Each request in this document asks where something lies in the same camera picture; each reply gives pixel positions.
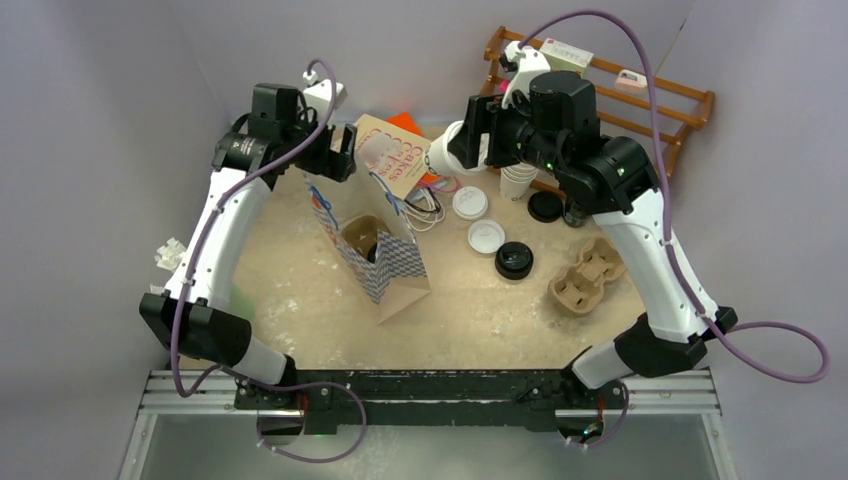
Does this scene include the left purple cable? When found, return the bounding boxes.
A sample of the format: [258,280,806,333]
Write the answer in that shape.
[169,58,369,466]

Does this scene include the white green box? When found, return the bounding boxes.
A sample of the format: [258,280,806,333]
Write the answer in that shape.
[539,38,594,76]

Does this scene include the checkered paper bakery bag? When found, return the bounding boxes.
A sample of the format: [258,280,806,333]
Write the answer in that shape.
[304,163,431,323]

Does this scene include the cakes recipe book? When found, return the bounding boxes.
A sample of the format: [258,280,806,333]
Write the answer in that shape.
[354,114,431,199]

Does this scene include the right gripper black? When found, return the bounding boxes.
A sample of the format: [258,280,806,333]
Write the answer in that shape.
[452,91,568,178]

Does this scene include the black flat lid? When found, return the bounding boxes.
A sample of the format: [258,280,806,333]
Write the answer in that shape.
[527,191,564,223]

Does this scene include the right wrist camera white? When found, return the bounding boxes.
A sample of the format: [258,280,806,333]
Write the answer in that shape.
[501,41,551,110]

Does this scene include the pink white tape dispenser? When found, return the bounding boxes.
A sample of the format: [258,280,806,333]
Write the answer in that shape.
[614,69,648,95]

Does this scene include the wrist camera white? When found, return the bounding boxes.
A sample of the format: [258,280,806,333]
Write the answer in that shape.
[501,41,551,110]
[302,71,348,125]

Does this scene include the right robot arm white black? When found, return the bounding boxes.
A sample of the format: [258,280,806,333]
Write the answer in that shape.
[448,71,737,407]

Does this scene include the white cup lid lower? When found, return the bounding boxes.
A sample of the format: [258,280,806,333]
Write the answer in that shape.
[467,219,506,255]

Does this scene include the black paper cup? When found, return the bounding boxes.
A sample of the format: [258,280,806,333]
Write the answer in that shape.
[562,199,588,228]

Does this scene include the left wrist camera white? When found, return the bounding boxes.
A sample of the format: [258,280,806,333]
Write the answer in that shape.
[302,71,348,125]

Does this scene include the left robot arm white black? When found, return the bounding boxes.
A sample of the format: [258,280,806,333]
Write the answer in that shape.
[139,80,356,409]

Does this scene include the orange paper bag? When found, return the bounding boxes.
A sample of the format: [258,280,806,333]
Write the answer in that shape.
[386,112,441,187]

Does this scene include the purple cable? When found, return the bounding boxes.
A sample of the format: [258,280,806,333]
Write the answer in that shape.
[169,58,369,466]
[516,9,832,452]

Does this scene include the green cup holder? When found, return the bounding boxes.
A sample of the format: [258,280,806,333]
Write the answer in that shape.
[228,284,256,325]

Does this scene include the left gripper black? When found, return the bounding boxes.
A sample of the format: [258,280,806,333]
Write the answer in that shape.
[282,106,355,182]

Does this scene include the single white paper cup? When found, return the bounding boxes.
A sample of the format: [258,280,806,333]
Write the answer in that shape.
[424,120,489,177]

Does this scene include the wooden shelf rack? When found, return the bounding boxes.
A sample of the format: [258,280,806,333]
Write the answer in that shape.
[480,26,715,176]

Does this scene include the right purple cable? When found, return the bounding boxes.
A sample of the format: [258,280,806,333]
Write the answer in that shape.
[516,9,832,452]

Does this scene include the stack of white paper cups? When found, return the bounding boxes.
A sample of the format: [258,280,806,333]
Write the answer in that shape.
[499,163,538,201]

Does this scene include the stack of black lids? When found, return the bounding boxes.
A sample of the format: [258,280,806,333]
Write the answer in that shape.
[494,241,534,281]

